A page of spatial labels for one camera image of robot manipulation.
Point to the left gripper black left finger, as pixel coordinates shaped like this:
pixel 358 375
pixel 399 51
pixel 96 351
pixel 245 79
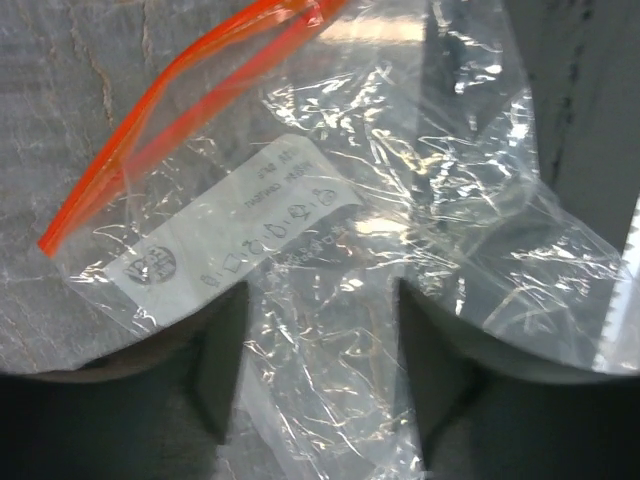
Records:
pixel 101 421

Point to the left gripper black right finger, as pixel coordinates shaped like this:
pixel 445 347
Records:
pixel 531 418

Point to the clear zip top bag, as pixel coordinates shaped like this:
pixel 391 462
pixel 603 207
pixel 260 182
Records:
pixel 320 150

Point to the white toothed cable tray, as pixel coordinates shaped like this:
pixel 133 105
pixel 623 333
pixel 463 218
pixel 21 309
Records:
pixel 622 295

